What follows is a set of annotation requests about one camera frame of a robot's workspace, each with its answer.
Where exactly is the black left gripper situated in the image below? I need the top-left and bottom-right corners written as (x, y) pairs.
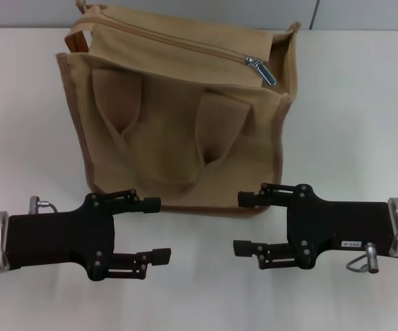
top-left (6, 188), bottom-right (172, 282)

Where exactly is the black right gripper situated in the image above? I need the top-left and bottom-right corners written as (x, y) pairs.
top-left (232, 182), bottom-right (398, 270)

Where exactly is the khaki canvas food bag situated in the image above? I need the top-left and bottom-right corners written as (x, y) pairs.
top-left (55, 0), bottom-right (302, 219)

